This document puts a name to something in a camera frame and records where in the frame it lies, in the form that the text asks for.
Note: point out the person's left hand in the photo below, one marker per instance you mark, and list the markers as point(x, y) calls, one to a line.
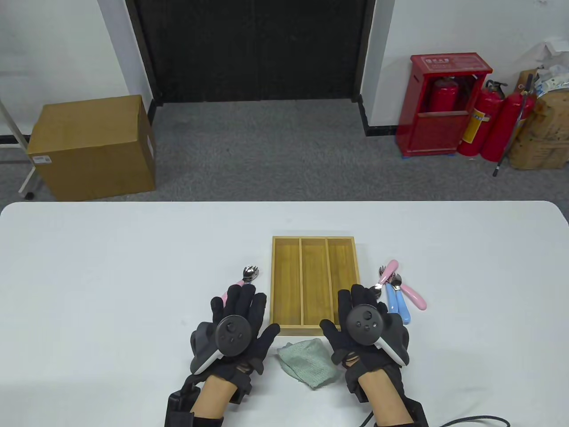
point(258, 311)

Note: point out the person's right hand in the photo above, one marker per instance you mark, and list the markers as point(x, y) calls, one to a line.
point(338, 344)

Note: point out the green fish scale cleaning cloth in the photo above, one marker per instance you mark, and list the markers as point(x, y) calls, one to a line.
point(306, 360)

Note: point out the black white handheld controller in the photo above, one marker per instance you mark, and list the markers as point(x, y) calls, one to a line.
point(365, 322)
point(233, 336)

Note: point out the person's left forearm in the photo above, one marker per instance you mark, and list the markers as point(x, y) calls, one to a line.
point(213, 396)

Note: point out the wooden three-compartment tray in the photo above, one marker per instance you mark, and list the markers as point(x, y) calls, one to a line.
point(313, 284)

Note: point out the red fire extinguisher cabinet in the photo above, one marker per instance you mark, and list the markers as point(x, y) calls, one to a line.
point(433, 133)

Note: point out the brown cardboard box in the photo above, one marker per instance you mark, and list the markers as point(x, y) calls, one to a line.
point(89, 147)

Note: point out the thin black stick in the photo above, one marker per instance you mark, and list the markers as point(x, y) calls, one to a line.
point(498, 164)

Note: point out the red extinguisher yellow label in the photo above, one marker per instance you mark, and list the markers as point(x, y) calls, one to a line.
point(478, 129)

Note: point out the black double door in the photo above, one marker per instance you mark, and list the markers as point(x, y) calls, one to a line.
point(253, 49)

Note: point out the white stand with caster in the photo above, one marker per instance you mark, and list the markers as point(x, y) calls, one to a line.
point(26, 178)

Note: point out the plain red fire extinguisher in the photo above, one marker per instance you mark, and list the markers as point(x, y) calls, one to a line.
point(500, 129)

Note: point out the red extinguisher inside cabinet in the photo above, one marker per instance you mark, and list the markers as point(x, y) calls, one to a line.
point(443, 95)

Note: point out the worn brown carton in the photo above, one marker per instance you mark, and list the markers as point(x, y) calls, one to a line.
point(542, 138)

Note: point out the white plastic bags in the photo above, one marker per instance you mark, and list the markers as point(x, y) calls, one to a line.
point(553, 75)

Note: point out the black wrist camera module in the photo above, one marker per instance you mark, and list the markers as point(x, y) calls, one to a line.
point(355, 389)
point(243, 393)

